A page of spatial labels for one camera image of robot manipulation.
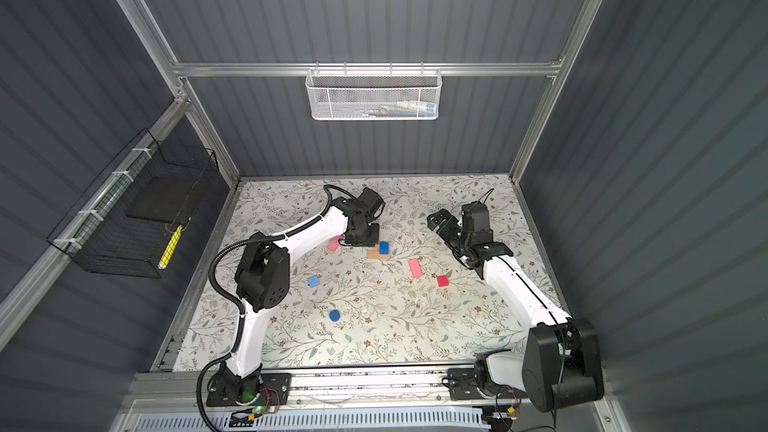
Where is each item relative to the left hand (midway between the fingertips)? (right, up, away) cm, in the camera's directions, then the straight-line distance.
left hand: (373, 241), depth 95 cm
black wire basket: (-59, +8, -23) cm, 64 cm away
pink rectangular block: (+14, -9, 0) cm, 16 cm away
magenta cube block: (+22, -12, -3) cm, 25 cm away
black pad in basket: (-52, +13, -19) cm, 57 cm away
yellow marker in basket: (-45, +2, -27) cm, 53 cm away
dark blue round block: (-11, -20, -9) cm, 25 cm away
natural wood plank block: (+1, -4, +3) cm, 6 cm away
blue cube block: (+4, -2, 0) cm, 4 cm away
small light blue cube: (-18, -12, -5) cm, 22 cm away
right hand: (+20, +5, -10) cm, 23 cm away
